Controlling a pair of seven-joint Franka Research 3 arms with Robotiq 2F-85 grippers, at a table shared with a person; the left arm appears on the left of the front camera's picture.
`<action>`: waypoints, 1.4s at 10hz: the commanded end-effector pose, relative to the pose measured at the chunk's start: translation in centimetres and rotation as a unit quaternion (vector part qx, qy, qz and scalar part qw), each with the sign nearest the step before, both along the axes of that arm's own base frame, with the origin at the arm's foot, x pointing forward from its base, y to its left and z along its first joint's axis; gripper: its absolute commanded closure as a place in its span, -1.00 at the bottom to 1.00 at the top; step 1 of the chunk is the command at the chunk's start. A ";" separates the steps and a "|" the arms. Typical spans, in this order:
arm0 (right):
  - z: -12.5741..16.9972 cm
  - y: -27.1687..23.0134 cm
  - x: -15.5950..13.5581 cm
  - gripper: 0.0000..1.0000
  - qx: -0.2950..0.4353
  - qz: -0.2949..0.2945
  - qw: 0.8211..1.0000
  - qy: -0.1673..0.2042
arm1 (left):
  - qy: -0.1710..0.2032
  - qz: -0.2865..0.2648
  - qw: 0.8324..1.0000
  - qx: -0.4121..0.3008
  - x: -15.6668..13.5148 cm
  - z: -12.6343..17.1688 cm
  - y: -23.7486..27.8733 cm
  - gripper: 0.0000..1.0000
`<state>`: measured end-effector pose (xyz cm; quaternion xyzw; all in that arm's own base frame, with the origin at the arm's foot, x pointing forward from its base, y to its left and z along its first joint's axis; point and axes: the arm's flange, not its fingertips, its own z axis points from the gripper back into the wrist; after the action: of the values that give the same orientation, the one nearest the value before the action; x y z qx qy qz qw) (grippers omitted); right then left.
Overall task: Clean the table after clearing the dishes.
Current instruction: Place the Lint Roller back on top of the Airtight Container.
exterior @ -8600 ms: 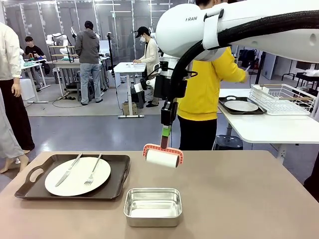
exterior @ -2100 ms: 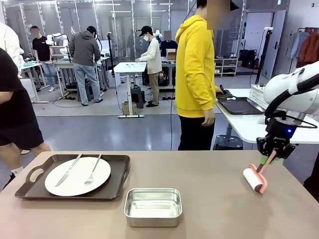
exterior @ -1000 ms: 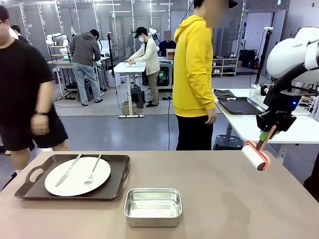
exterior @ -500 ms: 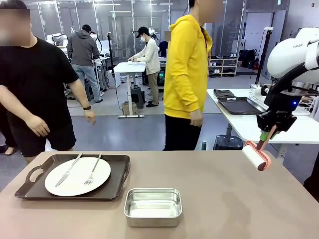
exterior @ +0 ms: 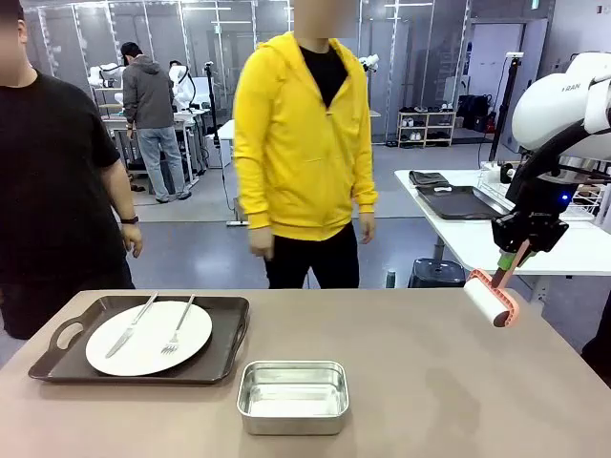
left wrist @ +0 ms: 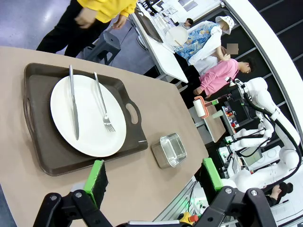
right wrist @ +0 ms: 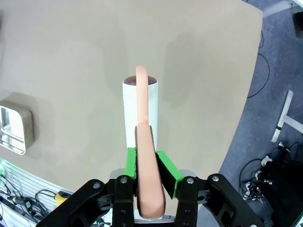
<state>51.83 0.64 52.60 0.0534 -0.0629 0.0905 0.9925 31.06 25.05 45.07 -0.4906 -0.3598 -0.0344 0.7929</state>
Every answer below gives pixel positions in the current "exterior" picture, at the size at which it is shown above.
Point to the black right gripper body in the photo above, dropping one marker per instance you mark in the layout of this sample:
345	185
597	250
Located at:
530	229

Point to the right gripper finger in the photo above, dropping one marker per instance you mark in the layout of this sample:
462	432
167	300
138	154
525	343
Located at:
504	262
525	257

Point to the pink lint roller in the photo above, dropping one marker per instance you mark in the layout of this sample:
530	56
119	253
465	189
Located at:
482	296

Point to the dark cloth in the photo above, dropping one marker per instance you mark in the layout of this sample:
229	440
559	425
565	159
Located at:
429	179

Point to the dark brown serving tray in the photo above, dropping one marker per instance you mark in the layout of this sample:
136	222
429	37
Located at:
224	334

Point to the silver metal fork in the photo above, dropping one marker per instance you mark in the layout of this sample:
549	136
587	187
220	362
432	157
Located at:
183	315

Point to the white round dinner plate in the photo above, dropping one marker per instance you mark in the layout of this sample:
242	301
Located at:
143	358

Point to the silver metal table knife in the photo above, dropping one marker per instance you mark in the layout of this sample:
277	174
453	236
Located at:
125	339

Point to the yellow sleeved left forearm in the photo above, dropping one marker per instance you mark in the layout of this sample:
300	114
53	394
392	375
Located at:
364	186

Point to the bare left forearm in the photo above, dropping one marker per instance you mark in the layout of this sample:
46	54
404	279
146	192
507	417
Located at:
124	195

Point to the yellow sleeved right forearm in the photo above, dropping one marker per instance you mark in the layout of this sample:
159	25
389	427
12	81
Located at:
253	195

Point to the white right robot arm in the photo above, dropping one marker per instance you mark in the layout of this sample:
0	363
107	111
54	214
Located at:
549	110

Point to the black device on floor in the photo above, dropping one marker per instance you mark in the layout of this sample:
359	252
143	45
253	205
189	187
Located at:
436	274

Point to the yellow hoodie person left hand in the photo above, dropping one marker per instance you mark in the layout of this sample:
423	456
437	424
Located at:
366	229

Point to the yellow hoodie person right hand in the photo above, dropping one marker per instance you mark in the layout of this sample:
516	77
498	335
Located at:
260	241

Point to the black shirt person left hand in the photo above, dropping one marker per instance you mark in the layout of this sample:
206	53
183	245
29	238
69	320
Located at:
132	241

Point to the white side table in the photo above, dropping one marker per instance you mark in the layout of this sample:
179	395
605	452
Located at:
477	243

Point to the black flat tray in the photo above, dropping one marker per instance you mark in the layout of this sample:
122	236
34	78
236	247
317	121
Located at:
458	202

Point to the small white item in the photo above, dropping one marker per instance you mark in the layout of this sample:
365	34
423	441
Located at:
441	190

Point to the dark rounded object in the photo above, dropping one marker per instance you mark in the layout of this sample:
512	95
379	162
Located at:
601	353

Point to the black bags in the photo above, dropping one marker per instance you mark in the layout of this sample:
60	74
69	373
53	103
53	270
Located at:
477	114

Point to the wooden shoe rack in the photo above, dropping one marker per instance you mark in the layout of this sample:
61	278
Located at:
425	129

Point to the grey open door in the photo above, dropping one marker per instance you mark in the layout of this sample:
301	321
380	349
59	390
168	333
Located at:
537	47

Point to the person in yellow hoodie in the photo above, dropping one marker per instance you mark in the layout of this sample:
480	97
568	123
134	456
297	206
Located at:
305	143

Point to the rectangular metal container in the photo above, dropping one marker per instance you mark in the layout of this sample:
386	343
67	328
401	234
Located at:
291	424

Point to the white standing desk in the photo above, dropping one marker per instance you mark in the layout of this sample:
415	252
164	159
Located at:
226	131

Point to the black wristwatch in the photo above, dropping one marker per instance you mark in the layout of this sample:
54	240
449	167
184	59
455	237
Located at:
130	220

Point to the person in grey hoodie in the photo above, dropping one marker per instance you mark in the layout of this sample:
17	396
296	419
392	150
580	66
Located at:
145	90

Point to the white background workbench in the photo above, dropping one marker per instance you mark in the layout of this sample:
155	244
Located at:
110	125

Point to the person in black shirt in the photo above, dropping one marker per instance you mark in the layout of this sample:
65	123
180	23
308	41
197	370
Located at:
52	167

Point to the black camera tripod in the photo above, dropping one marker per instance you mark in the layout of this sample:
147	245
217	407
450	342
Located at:
508	90

